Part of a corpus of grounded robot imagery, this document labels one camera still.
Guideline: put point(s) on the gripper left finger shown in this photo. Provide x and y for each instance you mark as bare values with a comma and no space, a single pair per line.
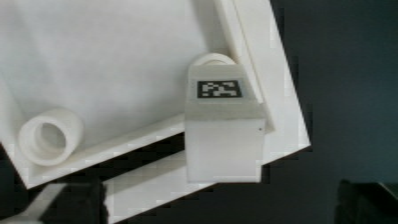
67,204

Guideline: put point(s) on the white L-shaped obstacle fence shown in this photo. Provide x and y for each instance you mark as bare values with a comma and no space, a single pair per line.
147,187

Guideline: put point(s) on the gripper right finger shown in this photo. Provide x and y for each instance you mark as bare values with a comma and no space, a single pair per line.
366,203

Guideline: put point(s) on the white square table top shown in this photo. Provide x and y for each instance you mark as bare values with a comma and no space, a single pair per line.
94,56

